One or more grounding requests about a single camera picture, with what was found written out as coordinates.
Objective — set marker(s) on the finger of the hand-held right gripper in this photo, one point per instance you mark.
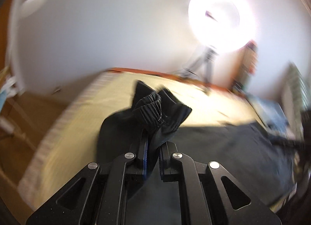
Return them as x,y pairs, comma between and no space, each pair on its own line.
286,141

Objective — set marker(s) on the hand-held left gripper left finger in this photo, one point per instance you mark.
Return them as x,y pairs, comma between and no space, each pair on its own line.
145,157

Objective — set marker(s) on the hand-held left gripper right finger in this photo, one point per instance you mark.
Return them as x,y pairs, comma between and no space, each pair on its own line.
161,164

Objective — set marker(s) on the black pants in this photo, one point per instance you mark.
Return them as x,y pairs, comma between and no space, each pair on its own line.
218,147

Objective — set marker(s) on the folded blue jeans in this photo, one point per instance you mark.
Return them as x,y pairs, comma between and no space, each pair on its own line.
274,115

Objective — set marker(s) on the green patterned white pillow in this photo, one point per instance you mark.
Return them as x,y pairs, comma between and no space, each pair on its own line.
295,81

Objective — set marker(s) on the folded silver tripod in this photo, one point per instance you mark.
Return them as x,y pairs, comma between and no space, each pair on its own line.
247,67

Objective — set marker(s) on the small black tripod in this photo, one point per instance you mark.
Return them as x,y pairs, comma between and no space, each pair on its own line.
206,62

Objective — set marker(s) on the wooden bed frame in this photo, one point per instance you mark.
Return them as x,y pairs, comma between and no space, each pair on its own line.
194,82

